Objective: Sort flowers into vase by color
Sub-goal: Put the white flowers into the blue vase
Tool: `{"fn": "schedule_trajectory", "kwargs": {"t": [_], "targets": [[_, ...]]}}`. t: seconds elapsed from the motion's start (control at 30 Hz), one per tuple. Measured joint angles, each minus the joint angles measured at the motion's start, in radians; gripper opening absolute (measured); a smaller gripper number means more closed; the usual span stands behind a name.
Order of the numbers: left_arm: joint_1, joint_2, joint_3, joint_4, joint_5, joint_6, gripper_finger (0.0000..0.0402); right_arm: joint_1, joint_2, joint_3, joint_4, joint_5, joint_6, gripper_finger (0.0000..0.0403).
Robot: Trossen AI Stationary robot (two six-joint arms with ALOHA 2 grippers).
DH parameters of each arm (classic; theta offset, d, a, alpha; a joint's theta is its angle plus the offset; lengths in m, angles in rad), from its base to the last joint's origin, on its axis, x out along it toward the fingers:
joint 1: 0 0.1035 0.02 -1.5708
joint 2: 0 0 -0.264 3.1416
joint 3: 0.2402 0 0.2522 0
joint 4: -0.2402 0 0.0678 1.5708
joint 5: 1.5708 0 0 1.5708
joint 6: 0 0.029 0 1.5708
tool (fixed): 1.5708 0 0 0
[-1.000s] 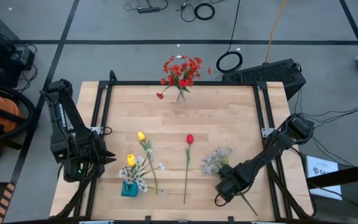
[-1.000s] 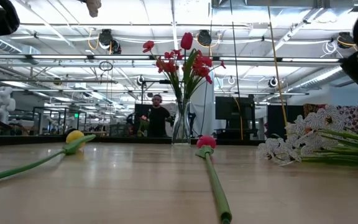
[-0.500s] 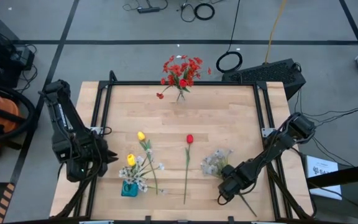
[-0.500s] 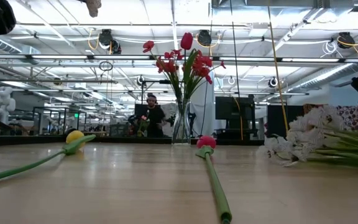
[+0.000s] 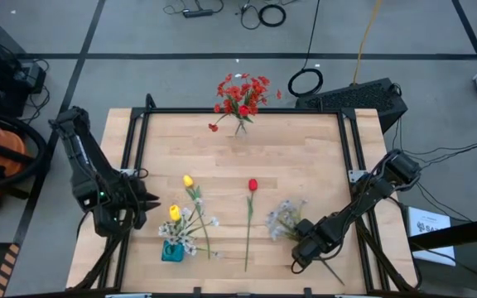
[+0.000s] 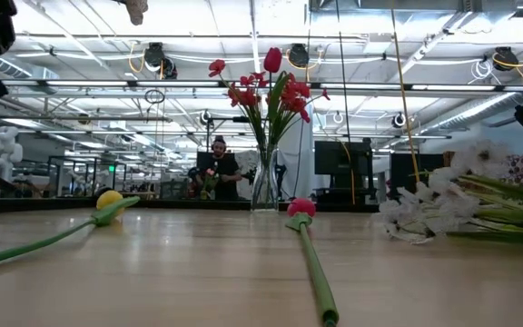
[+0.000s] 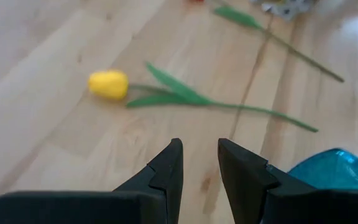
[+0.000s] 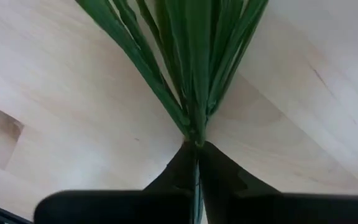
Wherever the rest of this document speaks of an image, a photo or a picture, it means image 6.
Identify yellow artificial tulip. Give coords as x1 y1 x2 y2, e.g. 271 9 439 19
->
0 189 142 273

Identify black monitor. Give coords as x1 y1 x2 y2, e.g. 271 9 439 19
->
388 153 447 197
313 140 374 193

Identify black ceiling cable reel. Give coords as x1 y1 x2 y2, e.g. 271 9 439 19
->
143 41 179 81
492 46 519 72
288 43 311 69

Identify clear glass vase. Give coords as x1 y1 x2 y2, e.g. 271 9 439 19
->
250 144 281 213

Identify black framed glass cabinet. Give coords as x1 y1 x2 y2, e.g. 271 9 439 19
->
46 155 129 197

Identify person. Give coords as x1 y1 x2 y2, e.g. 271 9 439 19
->
195 134 244 202

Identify red artificial flower bunch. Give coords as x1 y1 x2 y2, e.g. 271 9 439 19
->
207 57 270 151
272 71 331 151

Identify red artificial tulip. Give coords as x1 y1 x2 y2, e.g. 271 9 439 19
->
285 196 340 327
262 46 291 151

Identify yellow hanging cable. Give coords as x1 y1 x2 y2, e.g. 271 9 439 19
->
390 0 422 183

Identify white robot figure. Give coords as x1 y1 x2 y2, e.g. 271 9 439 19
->
0 125 25 183

